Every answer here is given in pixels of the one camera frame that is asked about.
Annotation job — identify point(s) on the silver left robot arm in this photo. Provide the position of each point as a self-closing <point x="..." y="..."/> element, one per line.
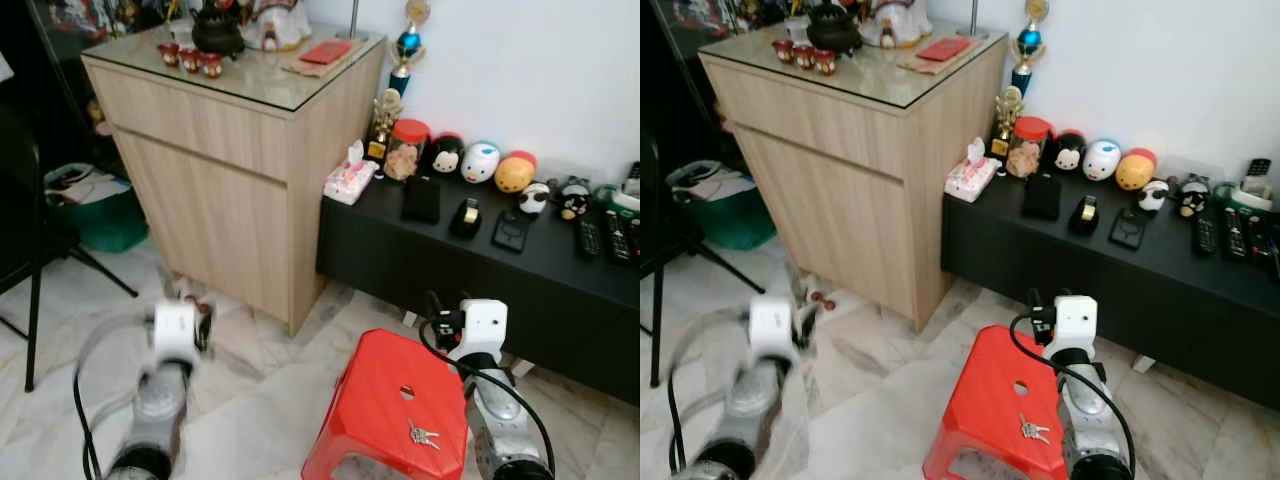
<point x="745" y="410"/>
<point x="155" y="410"/>

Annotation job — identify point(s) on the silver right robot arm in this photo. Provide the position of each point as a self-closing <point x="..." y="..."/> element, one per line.
<point x="500" y="420"/>
<point x="1090" y="420"/>

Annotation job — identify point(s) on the black low console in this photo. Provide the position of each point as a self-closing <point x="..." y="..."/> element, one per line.
<point x="1080" y="290"/>
<point x="450" y="270"/>

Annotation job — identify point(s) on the red plastic stool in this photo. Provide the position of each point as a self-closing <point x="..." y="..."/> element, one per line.
<point x="985" y="400"/>
<point x="380" y="400"/>

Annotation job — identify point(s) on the black tape dispenser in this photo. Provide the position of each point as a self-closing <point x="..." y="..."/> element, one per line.
<point x="465" y="218"/>
<point x="1085" y="215"/>

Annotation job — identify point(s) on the flat black phone case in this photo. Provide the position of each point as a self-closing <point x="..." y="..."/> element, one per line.
<point x="1128" y="230"/>
<point x="510" y="232"/>

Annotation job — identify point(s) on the green plastic basket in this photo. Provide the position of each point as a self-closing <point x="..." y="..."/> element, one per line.
<point x="740" y="225"/>
<point x="110" y="225"/>

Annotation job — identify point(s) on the black wallet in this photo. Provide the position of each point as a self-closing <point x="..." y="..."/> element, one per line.
<point x="420" y="200"/>
<point x="1042" y="197"/>

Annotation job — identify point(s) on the light wooden cabinet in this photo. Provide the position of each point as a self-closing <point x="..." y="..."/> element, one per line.
<point x="850" y="200"/>
<point x="230" y="200"/>

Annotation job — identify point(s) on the small white black plush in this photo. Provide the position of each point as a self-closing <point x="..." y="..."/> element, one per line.
<point x="1153" y="196"/>
<point x="536" y="198"/>

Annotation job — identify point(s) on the pink white tissue pack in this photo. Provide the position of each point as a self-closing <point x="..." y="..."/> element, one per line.
<point x="970" y="178"/>
<point x="350" y="180"/>

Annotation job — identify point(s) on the yellow red round plush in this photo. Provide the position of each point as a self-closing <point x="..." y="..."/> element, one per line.
<point x="1136" y="172"/>
<point x="515" y="175"/>

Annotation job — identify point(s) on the black remote control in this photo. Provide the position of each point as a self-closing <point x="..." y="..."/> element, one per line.
<point x="1236" y="234"/>
<point x="618" y="236"/>
<point x="588" y="238"/>
<point x="1206" y="235"/>

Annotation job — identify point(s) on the white round plush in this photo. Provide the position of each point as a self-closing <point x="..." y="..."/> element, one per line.
<point x="480" y="163"/>
<point x="1102" y="160"/>

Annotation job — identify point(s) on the clear jar with red lid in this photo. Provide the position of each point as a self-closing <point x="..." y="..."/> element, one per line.
<point x="1028" y="150"/>
<point x="407" y="155"/>

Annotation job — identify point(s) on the small black mouse figure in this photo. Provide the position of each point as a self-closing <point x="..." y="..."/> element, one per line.
<point x="1193" y="198"/>
<point x="573" y="200"/>

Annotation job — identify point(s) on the small gold trophy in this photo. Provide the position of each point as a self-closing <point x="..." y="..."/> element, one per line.
<point x="1007" y="115"/>
<point x="385" y="120"/>

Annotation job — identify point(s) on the small red cup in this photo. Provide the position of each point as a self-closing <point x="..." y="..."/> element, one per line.
<point x="825" y="62"/>
<point x="803" y="56"/>
<point x="211" y="66"/>
<point x="169" y="55"/>
<point x="189" y="60"/>
<point x="783" y="51"/>

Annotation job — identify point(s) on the tall blue gold trophy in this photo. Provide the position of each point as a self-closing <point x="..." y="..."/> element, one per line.
<point x="408" y="45"/>
<point x="1028" y="42"/>

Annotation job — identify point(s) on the black incense pot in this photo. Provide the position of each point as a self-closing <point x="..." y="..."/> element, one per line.
<point x="218" y="35"/>
<point x="833" y="30"/>

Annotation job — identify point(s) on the flat red packet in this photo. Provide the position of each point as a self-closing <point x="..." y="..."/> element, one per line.
<point x="943" y="49"/>
<point x="325" y="52"/>

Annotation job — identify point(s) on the white ceramic figurine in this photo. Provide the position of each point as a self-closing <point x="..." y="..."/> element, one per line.
<point x="275" y="25"/>
<point x="895" y="22"/>

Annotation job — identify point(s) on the thin metal pole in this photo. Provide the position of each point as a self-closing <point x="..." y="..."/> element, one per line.
<point x="354" y="18"/>
<point x="974" y="18"/>

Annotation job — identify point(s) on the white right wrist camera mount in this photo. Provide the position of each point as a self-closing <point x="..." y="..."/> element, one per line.
<point x="480" y="322"/>
<point x="1072" y="320"/>

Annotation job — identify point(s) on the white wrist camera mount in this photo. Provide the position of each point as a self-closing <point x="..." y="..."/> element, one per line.
<point x="480" y="322"/>
<point x="175" y="330"/>
<point x="772" y="328"/>
<point x="1072" y="320"/>

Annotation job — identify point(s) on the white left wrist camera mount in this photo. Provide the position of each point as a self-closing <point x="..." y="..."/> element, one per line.
<point x="175" y="330"/>
<point x="772" y="328"/>

